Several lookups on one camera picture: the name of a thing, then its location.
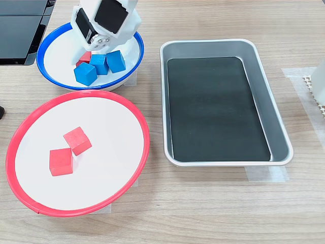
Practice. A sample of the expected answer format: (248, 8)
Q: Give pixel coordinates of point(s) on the black flat panel device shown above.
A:
(23, 6)
(17, 38)

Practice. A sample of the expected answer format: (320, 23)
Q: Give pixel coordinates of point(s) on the red cube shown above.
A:
(77, 141)
(61, 162)
(86, 58)

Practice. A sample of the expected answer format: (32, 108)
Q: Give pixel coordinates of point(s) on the pale perforated base plate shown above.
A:
(308, 81)

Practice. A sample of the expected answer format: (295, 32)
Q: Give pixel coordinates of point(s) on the blue rimmed white plate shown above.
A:
(58, 71)

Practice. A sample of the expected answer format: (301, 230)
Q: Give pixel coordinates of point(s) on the red rimmed white plate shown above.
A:
(106, 152)

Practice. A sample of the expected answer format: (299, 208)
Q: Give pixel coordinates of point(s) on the blue cube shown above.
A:
(99, 63)
(116, 61)
(85, 75)

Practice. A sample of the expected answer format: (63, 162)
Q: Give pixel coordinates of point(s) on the black tray mat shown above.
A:
(215, 109)

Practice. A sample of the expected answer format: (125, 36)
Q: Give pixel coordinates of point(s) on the small black object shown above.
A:
(1, 112)

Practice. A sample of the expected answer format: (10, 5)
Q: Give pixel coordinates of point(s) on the steel tray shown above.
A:
(203, 48)

